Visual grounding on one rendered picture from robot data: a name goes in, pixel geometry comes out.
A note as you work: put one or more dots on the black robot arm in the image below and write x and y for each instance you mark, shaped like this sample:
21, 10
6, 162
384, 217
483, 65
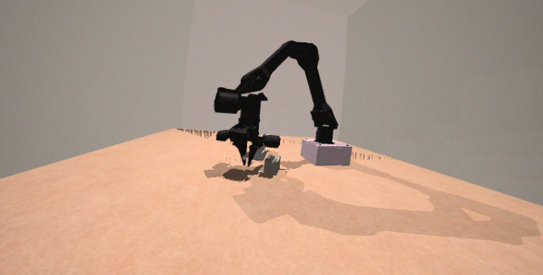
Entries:
230, 101

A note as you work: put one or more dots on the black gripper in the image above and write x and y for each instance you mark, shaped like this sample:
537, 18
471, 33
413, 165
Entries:
270, 141

